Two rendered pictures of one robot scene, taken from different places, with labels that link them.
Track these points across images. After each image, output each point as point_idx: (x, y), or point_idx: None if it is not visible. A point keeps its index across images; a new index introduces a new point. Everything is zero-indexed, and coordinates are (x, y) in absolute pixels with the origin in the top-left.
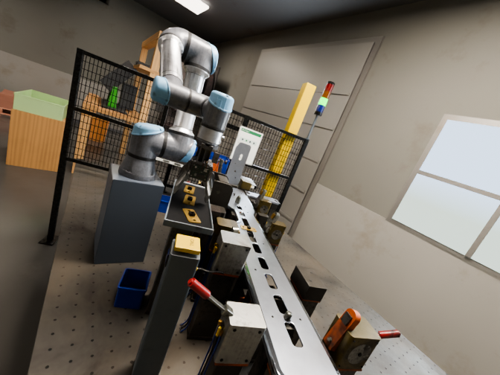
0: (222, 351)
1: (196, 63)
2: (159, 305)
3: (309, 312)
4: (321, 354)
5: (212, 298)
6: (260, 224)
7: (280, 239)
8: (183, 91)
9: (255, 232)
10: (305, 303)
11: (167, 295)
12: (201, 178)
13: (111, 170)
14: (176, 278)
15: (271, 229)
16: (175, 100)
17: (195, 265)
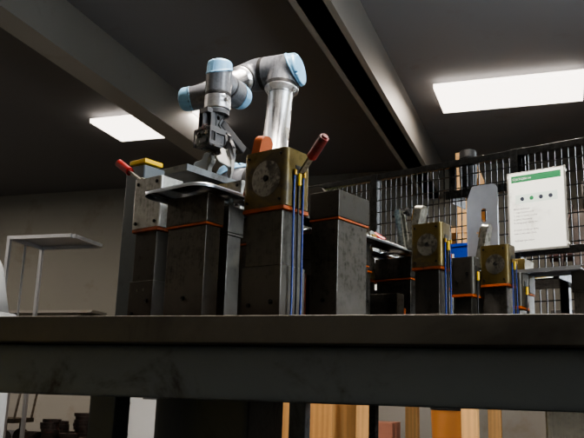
0: (135, 213)
1: (269, 78)
2: (124, 224)
3: (330, 242)
4: (215, 189)
5: (132, 172)
6: (459, 277)
7: (437, 251)
8: (201, 86)
9: (368, 242)
10: (318, 228)
11: (129, 210)
12: (204, 142)
13: None
14: (132, 190)
15: (412, 237)
16: (195, 96)
17: (142, 171)
